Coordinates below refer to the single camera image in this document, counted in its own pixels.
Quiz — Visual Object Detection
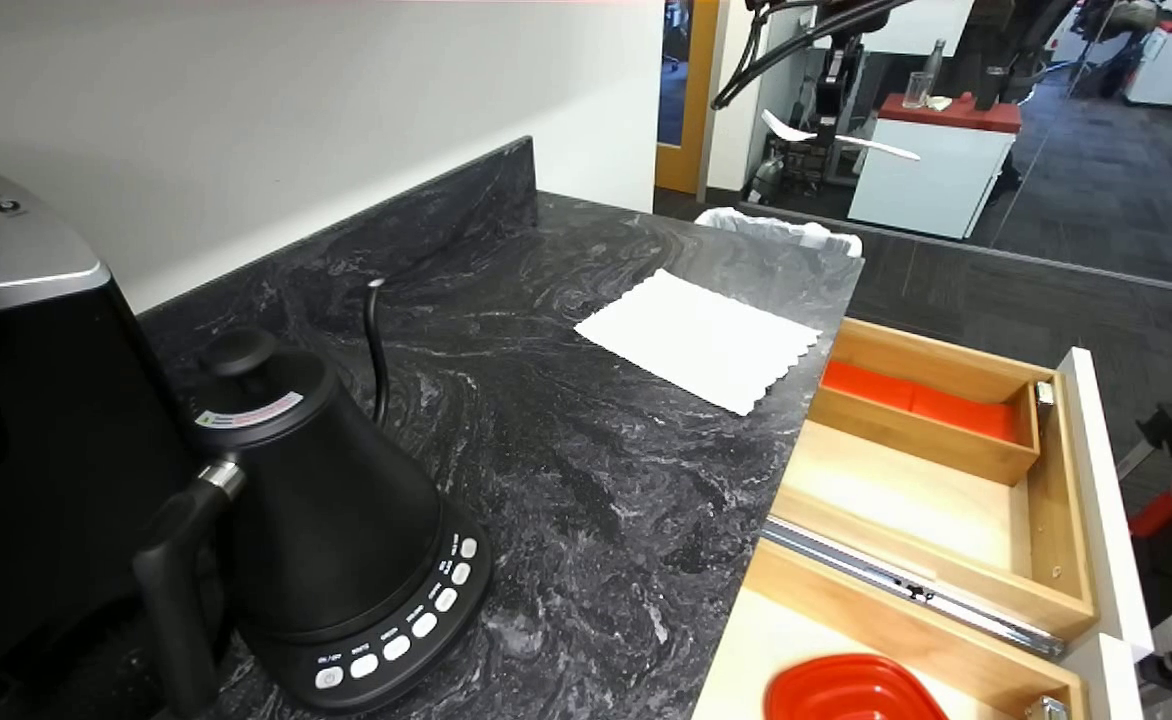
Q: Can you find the white cabinet with red top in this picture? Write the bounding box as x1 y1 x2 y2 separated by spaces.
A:
843 89 1024 245

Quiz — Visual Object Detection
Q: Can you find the wooden drawer with orange liner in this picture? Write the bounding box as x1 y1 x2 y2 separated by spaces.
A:
762 312 1156 659

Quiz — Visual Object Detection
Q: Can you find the black gooseneck kettle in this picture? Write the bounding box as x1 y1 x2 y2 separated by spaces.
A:
127 272 465 720

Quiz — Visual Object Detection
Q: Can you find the orange drawer liner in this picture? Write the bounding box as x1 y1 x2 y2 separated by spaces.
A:
821 355 1033 449

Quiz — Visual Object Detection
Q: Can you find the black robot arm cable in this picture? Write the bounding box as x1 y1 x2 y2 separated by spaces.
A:
707 0 916 117

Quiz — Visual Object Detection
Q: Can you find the white paper napkin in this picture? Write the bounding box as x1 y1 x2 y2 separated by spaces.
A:
571 264 826 424

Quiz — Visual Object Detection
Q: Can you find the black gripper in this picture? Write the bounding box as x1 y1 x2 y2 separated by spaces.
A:
808 0 876 148

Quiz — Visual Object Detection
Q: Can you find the metal drawer slide rail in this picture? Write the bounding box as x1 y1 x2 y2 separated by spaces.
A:
761 514 1071 659

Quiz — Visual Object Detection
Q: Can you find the black silver coffee machine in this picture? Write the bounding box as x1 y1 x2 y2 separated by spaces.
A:
0 148 209 691

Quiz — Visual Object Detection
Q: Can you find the wooden door frame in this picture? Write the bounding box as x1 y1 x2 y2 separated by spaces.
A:
653 0 723 201

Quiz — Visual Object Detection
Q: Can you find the black kettle base with buttons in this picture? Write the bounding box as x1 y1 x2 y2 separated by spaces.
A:
241 511 500 714

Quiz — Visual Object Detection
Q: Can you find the wooden drawer with red bowl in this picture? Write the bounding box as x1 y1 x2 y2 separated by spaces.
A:
688 534 1149 720

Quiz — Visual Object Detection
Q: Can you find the red silicone bowl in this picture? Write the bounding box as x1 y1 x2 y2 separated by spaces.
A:
761 646 951 720

